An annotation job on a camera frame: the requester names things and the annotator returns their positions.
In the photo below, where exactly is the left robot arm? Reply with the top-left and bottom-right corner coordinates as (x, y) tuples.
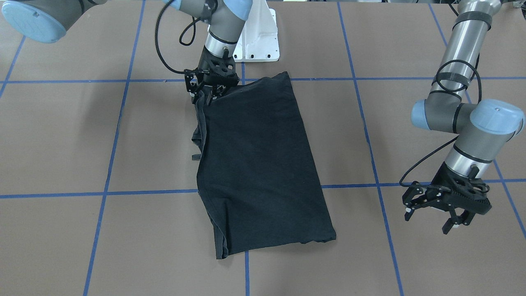
(399, 0), (525, 234)

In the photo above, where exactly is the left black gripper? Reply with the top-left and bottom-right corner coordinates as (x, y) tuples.
(402, 161), (493, 236)

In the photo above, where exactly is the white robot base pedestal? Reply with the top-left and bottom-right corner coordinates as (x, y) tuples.
(233, 0), (280, 62)

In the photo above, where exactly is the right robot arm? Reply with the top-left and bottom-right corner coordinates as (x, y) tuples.
(1, 0), (253, 96)

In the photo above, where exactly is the black graphic t-shirt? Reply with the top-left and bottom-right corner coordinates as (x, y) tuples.
(192, 72), (337, 260)

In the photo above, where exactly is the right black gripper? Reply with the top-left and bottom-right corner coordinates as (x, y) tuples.
(184, 47), (239, 95)

